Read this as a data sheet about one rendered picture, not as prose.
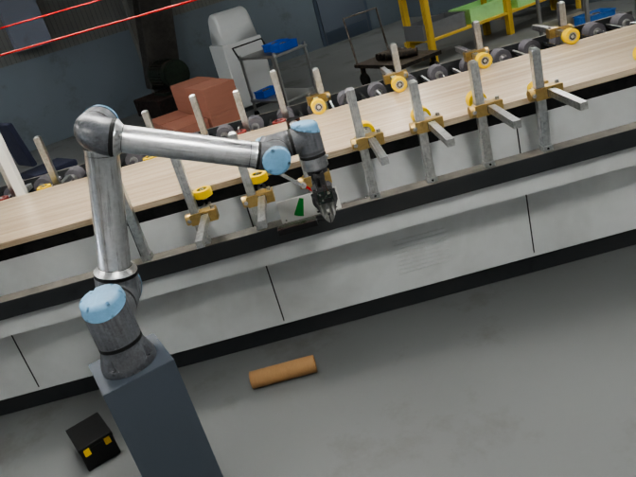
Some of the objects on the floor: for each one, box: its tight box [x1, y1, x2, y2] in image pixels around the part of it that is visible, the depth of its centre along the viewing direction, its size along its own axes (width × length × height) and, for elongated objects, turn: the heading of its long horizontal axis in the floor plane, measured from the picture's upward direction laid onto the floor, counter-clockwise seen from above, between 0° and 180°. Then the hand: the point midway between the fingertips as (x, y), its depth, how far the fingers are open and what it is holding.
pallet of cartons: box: [151, 77, 240, 133], centre depth 720 cm, size 87×122×72 cm
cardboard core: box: [249, 355, 317, 389], centre depth 294 cm, size 30×8×8 cm, turn 124°
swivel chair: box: [0, 123, 78, 180], centre depth 634 cm, size 57×55×98 cm
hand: (329, 218), depth 233 cm, fingers closed
